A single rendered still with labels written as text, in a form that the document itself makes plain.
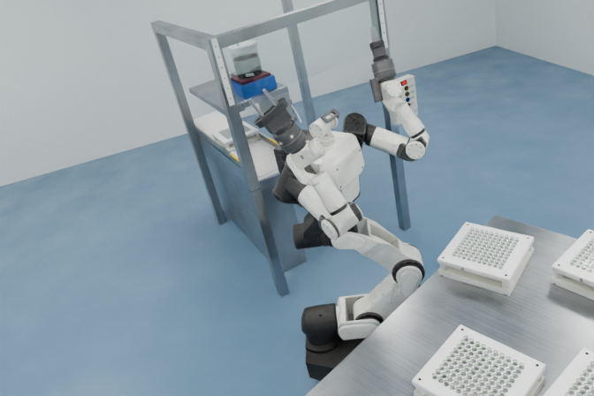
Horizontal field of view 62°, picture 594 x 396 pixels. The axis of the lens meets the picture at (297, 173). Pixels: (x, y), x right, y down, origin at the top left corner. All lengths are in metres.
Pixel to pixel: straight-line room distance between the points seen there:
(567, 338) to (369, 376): 0.58
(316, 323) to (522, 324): 1.08
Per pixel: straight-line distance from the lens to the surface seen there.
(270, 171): 2.84
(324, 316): 2.47
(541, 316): 1.73
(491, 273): 1.76
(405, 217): 3.46
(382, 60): 2.07
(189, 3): 5.85
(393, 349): 1.63
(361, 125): 2.11
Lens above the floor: 2.04
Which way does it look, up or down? 27 degrees down
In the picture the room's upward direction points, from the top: 13 degrees counter-clockwise
